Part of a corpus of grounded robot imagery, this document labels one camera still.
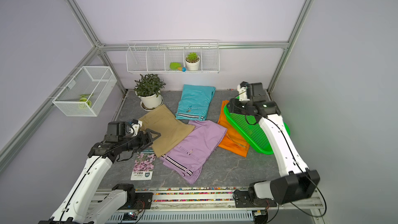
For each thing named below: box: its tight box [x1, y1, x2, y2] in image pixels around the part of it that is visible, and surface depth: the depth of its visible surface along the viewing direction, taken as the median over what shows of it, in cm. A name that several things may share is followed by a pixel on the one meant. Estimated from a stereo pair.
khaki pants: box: [138, 104, 196, 158], surface depth 98 cm
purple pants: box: [160, 119, 228, 185], surface depth 88 cm
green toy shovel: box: [169, 62, 187, 73], surface depth 103 cm
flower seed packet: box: [130, 147, 156, 181], surface depth 85 cm
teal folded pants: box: [175, 84, 216, 121], surface depth 112 cm
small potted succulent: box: [185, 52, 201, 72], surface depth 93 cm
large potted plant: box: [133, 73, 166, 110], surface depth 101 cm
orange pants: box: [217, 100, 251, 158], surface depth 91 cm
